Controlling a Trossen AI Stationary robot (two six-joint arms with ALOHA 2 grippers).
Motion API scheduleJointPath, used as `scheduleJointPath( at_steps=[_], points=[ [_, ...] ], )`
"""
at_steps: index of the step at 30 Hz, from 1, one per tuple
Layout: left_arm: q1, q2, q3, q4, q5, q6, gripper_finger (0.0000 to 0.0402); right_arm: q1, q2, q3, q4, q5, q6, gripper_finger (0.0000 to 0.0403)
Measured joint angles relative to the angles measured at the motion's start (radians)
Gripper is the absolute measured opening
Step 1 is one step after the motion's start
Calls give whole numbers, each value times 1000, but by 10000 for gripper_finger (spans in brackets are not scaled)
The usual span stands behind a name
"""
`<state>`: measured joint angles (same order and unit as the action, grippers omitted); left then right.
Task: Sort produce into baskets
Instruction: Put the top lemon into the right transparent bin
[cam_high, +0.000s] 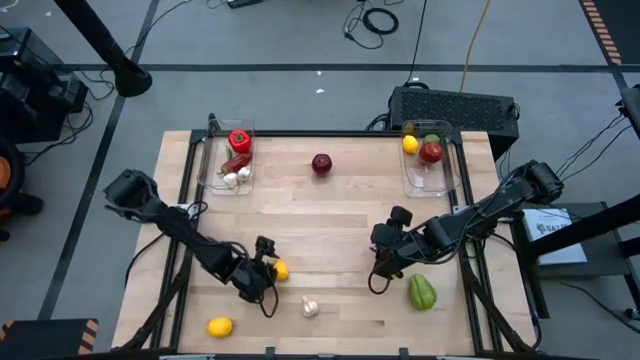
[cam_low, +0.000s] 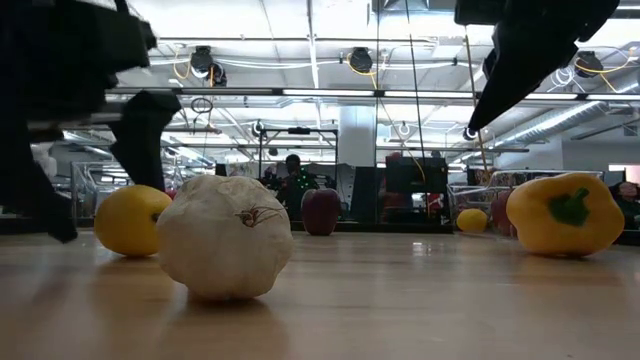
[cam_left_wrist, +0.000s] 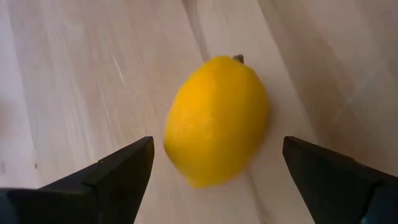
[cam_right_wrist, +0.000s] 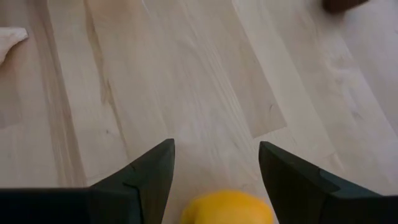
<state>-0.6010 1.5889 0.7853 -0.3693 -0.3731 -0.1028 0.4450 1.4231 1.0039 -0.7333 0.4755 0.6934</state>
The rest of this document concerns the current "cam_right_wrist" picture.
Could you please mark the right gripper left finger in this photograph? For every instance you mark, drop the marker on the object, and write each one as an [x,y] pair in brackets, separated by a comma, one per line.
[124,202]

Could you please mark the yellow lemon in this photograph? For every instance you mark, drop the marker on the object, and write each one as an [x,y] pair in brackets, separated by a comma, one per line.
[227,208]

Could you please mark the dark red apple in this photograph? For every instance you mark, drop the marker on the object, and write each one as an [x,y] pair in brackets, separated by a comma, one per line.
[342,4]

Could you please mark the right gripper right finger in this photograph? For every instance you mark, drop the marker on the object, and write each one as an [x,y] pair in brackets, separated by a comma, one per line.
[304,199]

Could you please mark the white garlic bulb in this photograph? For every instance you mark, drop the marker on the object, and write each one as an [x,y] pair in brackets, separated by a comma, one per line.
[9,39]

